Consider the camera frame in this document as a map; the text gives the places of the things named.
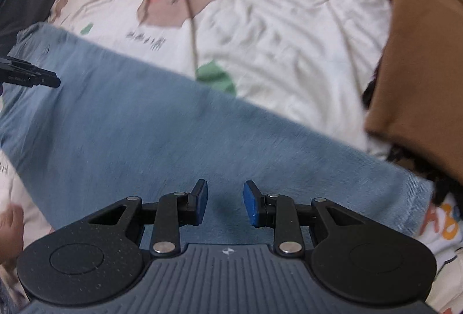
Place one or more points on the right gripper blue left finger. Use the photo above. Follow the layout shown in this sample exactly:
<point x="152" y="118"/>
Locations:
<point x="197" y="202"/>

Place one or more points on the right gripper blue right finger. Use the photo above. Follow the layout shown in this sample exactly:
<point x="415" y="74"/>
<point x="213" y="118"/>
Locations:
<point x="255" y="204"/>

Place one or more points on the blue-grey denim pants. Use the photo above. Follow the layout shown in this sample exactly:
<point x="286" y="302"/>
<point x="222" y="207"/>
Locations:
<point x="118" y="127"/>

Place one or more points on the person's left hand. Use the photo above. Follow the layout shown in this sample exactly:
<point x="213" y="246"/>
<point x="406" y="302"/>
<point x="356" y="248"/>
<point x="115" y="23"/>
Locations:
<point x="11" y="232"/>

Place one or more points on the cream bear-print quilt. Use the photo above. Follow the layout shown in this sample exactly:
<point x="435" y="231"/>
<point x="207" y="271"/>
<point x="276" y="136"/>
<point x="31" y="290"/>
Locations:
<point x="307" y="61"/>

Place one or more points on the brown suede cushion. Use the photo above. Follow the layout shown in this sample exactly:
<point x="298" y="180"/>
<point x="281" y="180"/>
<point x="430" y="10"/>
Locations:
<point x="426" y="32"/>

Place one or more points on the black white patterned blanket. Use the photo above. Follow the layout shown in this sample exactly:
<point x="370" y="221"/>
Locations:
<point x="426" y="169"/>

